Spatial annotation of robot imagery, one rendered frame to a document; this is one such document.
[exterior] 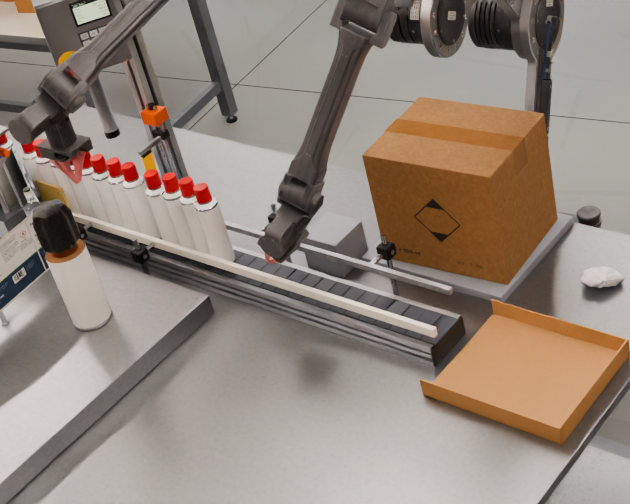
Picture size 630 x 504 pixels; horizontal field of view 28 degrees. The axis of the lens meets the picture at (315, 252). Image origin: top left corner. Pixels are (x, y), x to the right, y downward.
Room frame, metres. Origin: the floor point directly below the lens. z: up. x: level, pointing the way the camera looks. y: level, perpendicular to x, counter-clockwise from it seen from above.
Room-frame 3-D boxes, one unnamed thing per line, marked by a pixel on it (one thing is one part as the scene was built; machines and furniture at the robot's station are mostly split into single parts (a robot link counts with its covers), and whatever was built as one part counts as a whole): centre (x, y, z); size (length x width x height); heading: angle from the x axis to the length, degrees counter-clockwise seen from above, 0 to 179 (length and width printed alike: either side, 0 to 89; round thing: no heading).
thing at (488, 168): (2.20, -0.34, 0.99); 0.30 x 0.24 x 0.27; 47
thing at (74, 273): (2.24, 0.51, 1.03); 0.09 x 0.09 x 0.30
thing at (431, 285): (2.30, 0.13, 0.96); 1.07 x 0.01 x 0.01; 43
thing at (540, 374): (1.76, -0.32, 0.85); 0.30 x 0.26 x 0.04; 43
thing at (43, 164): (2.73, 0.57, 0.98); 0.05 x 0.05 x 0.20
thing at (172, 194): (2.40, 0.27, 0.98); 0.05 x 0.05 x 0.20
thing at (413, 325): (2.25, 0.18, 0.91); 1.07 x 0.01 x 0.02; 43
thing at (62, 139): (2.31, 0.44, 1.30); 0.10 x 0.07 x 0.07; 45
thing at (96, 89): (2.68, 0.39, 1.18); 0.04 x 0.04 x 0.21
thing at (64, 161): (2.31, 0.45, 1.23); 0.07 x 0.07 x 0.09; 45
